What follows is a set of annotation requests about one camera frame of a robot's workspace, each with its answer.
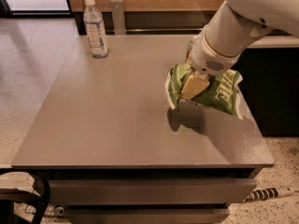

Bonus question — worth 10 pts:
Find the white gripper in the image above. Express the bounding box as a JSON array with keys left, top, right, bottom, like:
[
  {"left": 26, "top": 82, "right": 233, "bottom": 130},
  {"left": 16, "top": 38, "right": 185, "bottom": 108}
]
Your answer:
[{"left": 181, "top": 31, "right": 237, "bottom": 100}]

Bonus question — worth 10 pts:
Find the green jalapeno chip bag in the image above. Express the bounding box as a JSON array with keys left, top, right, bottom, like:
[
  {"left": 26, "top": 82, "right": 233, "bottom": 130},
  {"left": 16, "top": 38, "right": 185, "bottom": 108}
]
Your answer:
[{"left": 165, "top": 63, "right": 243, "bottom": 119}]

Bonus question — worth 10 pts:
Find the grey table drawer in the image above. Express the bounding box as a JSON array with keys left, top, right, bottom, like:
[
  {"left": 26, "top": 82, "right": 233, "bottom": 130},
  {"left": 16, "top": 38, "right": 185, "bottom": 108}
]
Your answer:
[
  {"left": 49, "top": 178, "right": 256, "bottom": 205},
  {"left": 64, "top": 208, "right": 230, "bottom": 224}
]

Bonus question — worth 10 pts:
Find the lower grey table drawer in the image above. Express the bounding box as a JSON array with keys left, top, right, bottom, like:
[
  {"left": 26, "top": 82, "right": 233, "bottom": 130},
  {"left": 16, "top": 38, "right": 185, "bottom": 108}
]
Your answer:
[{"left": 64, "top": 208, "right": 230, "bottom": 224}]

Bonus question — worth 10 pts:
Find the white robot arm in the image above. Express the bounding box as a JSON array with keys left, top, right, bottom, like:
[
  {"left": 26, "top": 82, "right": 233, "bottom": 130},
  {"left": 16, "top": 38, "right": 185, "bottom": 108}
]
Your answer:
[{"left": 181, "top": 0, "right": 299, "bottom": 100}]

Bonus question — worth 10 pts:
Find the black chair frame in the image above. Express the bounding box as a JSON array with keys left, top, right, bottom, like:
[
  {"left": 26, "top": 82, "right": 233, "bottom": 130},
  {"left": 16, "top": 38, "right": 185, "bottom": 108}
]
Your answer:
[{"left": 0, "top": 173, "right": 50, "bottom": 224}]

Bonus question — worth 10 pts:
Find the horizontal metal rail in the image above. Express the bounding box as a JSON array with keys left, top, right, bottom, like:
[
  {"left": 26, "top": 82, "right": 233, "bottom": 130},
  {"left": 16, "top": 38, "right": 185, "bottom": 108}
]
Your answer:
[{"left": 105, "top": 27, "right": 205, "bottom": 35}]

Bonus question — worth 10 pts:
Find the clear plastic water bottle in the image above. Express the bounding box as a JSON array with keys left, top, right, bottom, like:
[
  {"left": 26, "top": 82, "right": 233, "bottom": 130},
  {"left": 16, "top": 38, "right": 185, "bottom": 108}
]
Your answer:
[{"left": 83, "top": 0, "right": 109, "bottom": 58}]

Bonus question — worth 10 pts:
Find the green white soda can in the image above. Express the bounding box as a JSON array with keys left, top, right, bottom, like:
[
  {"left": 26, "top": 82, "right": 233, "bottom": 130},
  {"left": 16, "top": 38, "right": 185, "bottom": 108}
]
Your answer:
[{"left": 186, "top": 40, "right": 193, "bottom": 63}]

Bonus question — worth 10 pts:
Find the left metal rail bracket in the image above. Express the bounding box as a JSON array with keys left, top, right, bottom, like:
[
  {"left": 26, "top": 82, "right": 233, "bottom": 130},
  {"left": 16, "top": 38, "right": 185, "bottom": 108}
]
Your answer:
[{"left": 110, "top": 0, "right": 127, "bottom": 35}]

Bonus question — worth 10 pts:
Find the striped black white cable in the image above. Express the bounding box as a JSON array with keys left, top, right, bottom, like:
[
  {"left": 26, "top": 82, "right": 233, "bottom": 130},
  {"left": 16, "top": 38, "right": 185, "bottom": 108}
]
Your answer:
[{"left": 242, "top": 186, "right": 297, "bottom": 203}]

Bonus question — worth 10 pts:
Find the upper grey table drawer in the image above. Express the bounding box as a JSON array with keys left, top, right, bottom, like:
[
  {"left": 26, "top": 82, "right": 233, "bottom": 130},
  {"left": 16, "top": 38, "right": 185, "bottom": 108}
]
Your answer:
[{"left": 49, "top": 178, "right": 256, "bottom": 205}]

